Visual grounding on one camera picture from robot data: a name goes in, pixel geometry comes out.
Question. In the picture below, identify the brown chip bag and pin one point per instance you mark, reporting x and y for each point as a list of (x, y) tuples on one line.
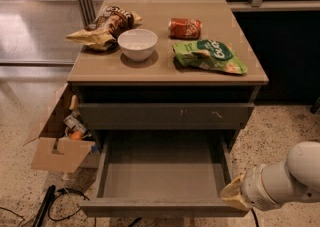
[(103, 32)]

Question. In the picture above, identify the small can in box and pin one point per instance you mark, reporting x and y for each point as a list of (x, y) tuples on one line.
[(74, 124)]

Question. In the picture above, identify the grey drawer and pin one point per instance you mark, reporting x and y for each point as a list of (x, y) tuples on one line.
[(162, 180), (165, 116)]

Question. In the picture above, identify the orange soda can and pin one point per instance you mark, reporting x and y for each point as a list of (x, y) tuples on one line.
[(182, 28)]

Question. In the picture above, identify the orange fruit in box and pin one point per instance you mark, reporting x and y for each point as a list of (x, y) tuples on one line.
[(77, 135)]

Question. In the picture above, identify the white ceramic bowl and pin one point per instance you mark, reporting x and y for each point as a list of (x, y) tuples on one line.
[(137, 44)]

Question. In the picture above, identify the grey drawer cabinet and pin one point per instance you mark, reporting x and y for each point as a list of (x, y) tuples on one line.
[(113, 78)]

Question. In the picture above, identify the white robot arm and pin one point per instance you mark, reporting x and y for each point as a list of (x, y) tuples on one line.
[(269, 186)]

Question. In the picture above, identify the open cardboard box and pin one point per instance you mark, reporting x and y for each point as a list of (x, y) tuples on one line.
[(55, 151)]

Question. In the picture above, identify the black bar on floor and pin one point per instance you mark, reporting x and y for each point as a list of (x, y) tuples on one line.
[(49, 196)]

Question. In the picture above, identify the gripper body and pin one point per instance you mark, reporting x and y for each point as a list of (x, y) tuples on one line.
[(256, 187)]

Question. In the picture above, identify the green chip bag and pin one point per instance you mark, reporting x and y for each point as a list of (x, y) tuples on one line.
[(209, 55)]

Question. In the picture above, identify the grey top drawer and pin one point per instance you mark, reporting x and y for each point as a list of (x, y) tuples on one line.
[(165, 116)]

